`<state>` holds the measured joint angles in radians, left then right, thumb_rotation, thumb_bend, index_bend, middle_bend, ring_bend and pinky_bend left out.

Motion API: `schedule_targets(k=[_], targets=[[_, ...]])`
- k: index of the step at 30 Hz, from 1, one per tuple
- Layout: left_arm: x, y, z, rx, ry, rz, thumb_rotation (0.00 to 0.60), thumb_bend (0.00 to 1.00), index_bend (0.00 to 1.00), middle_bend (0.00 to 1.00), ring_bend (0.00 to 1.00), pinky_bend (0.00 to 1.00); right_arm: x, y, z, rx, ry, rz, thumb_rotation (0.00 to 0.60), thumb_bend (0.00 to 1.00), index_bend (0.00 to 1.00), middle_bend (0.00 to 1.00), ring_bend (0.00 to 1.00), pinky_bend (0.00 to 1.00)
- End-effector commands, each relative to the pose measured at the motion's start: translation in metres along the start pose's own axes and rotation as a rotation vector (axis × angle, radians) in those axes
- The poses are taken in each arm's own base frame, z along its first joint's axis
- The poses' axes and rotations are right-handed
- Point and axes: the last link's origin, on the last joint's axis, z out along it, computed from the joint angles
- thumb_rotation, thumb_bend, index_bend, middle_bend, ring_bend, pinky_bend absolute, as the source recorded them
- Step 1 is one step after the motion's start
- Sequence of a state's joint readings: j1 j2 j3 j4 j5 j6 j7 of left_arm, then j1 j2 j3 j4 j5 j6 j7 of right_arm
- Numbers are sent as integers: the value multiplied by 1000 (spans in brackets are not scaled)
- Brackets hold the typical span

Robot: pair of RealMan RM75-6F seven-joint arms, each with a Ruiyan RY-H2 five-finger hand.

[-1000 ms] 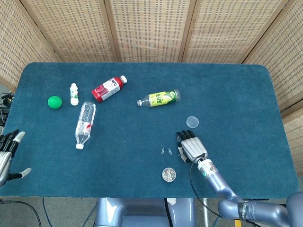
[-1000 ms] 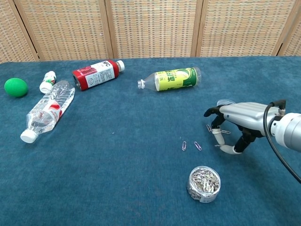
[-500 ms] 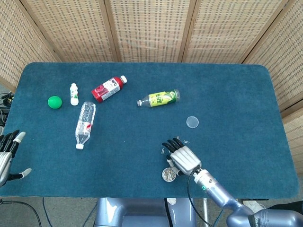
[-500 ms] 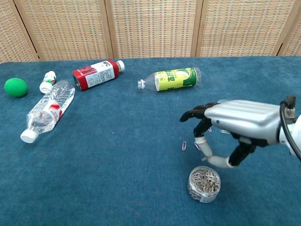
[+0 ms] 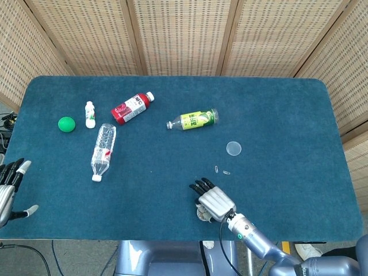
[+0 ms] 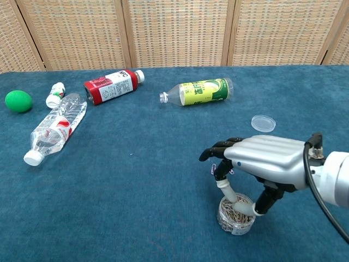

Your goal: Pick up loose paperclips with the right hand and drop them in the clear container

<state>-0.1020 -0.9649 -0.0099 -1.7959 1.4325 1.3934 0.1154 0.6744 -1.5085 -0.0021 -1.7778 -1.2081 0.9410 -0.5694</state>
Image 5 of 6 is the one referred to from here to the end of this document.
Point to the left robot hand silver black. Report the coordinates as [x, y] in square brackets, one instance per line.
[6, 198]

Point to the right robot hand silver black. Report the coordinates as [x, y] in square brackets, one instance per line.
[218, 202]

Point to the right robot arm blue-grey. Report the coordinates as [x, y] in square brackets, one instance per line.
[258, 241]

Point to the small round container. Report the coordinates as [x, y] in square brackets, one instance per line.
[201, 215]

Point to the clear round plastic lid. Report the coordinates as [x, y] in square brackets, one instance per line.
[233, 148]

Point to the blue carpet table cloth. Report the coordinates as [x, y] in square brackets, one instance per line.
[161, 201]

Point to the silver metal pole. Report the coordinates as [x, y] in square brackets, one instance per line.
[249, 264]

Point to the blue-grey robot torso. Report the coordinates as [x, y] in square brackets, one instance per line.
[172, 258]

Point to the open bottle yellow-green label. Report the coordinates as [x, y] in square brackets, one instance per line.
[195, 120]

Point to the green ball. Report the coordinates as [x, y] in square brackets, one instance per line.
[66, 124]

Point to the white shoe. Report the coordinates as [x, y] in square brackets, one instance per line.
[307, 250]

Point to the clear water bottle white cap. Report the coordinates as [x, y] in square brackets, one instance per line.
[103, 149]

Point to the small white yogurt bottle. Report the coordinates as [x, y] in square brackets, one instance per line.
[90, 115]

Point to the red juice bottle white cap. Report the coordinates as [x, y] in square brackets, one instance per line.
[129, 108]

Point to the woven bamboo folding screen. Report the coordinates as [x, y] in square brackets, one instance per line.
[184, 34]

